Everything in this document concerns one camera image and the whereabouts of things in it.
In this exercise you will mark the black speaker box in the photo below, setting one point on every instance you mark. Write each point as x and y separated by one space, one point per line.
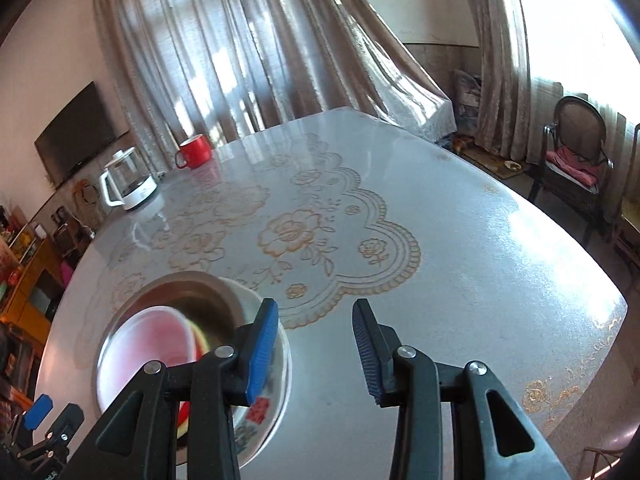
67 237

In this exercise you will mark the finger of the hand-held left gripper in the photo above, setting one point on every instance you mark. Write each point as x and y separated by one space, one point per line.
67 425
39 410

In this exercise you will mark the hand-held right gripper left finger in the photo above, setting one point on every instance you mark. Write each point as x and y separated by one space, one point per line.
262 355

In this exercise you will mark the orange wooden cabinet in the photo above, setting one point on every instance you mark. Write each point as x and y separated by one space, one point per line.
30 290

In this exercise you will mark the red mug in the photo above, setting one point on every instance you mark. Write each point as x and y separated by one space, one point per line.
195 152

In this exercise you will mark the beige sheer curtain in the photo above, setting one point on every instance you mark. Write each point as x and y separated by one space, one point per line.
250 45
505 60

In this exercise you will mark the floral lace table mat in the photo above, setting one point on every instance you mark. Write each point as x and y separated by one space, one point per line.
310 210

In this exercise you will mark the magenta round stool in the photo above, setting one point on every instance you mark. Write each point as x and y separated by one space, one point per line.
66 272

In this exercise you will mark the black wall television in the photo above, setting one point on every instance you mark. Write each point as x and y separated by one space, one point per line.
75 132

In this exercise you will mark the yellow plastic bowl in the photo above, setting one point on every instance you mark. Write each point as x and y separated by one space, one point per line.
200 342

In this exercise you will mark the black oval back chair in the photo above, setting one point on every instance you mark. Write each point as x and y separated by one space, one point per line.
580 120

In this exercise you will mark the red plastic bowl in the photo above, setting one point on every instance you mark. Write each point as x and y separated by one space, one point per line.
160 335

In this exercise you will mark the glass kettle white base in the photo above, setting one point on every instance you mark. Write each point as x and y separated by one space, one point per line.
132 185

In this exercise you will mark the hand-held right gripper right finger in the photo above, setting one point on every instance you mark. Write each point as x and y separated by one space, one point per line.
367 355

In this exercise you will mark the pink cloth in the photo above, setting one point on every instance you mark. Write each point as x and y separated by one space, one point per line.
572 165

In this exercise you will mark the bentwood chair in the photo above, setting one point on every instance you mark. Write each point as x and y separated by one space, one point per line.
92 200

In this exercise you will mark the folded floral bedding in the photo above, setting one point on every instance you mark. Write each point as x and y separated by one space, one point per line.
467 100

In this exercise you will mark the stainless steel bowl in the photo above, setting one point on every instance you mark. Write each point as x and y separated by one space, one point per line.
210 300

